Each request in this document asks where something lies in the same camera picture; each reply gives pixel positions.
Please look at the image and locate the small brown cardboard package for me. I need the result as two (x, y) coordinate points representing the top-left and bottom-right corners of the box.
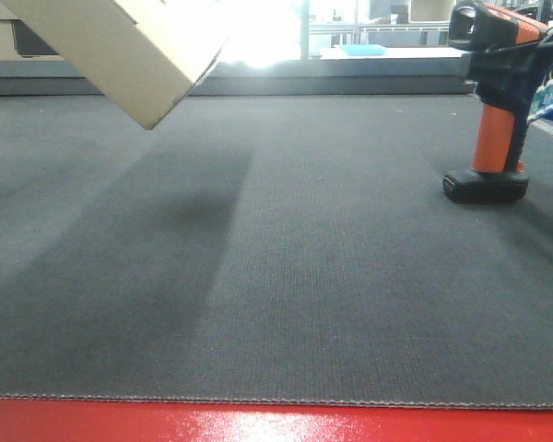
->
(4, 0), (229, 130)

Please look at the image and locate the orange black barcode scanner gun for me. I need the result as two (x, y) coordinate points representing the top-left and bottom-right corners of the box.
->
(442, 1), (547, 204)

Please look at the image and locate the light blue plastic tray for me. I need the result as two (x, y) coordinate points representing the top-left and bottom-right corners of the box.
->
(338, 44), (387, 58)

